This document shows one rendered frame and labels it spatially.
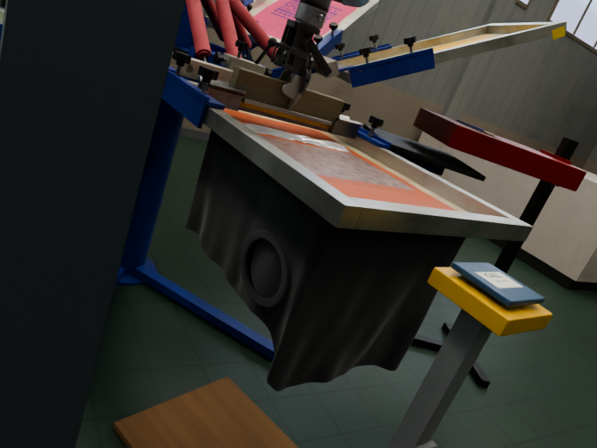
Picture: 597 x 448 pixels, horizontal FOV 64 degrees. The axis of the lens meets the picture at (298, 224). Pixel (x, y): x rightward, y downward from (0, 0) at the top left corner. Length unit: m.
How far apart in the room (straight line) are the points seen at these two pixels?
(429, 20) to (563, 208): 2.61
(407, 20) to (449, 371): 5.41
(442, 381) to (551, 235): 4.48
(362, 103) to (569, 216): 2.50
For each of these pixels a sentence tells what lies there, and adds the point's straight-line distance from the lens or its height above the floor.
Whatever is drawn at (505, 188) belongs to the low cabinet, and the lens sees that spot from 5.54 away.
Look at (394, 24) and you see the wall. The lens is 5.89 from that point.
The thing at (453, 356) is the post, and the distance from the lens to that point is 0.78.
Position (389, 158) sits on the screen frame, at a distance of 1.38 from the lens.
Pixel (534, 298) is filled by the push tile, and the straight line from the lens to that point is 0.75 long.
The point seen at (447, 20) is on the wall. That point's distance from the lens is 6.39.
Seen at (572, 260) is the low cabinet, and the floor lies 0.26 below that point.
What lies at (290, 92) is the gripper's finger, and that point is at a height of 1.06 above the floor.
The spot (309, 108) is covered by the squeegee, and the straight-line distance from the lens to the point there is 1.36.
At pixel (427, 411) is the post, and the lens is 0.82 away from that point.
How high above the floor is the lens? 1.17
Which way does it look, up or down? 19 degrees down
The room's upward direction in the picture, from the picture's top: 21 degrees clockwise
